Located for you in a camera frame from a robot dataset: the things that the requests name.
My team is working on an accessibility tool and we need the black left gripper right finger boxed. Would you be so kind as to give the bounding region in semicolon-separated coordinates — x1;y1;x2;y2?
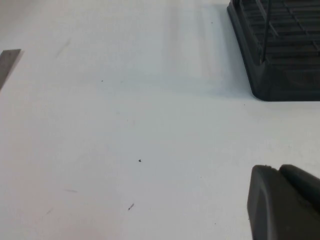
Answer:
278;163;320;204

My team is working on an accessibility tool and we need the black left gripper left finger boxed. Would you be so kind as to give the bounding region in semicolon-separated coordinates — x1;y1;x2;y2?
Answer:
246;164;320;240

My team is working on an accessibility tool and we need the black plastic drip tray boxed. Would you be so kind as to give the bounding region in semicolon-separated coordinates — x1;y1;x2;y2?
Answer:
226;0;320;102

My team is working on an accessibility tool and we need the black wire dish rack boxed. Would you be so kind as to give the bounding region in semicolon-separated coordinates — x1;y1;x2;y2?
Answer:
234;0;320;63

